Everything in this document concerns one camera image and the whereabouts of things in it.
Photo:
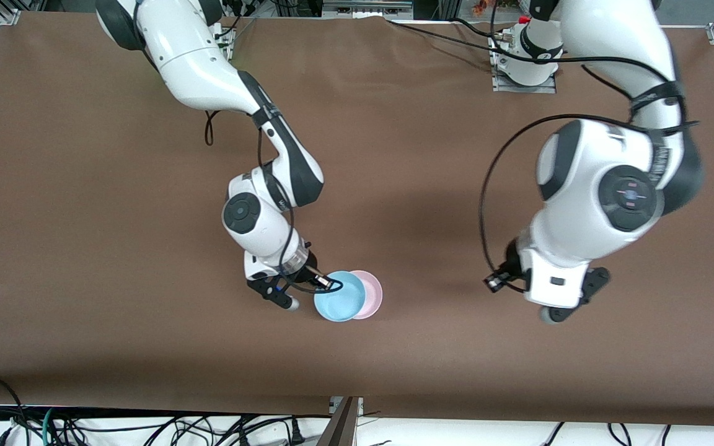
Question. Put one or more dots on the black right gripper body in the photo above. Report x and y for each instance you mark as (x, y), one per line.
(307, 271)

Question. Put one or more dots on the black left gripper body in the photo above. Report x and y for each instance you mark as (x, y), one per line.
(509, 267)

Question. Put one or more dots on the light blue bowl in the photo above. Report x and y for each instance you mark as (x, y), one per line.
(338, 300)

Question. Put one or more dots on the pink bowl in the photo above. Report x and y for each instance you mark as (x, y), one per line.
(374, 297)

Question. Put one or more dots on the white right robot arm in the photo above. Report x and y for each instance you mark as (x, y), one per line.
(196, 62)

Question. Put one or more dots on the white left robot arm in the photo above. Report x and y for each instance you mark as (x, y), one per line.
(592, 186)

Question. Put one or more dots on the black power plug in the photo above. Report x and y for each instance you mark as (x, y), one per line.
(297, 433)

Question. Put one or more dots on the orange colourful object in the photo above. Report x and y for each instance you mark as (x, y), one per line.
(487, 6)

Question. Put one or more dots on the grey metal post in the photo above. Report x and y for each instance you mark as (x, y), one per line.
(339, 427)

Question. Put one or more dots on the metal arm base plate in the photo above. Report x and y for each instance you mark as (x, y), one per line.
(228, 49)
(524, 89)

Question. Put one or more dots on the silver metal rail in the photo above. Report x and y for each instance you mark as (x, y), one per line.
(366, 7)

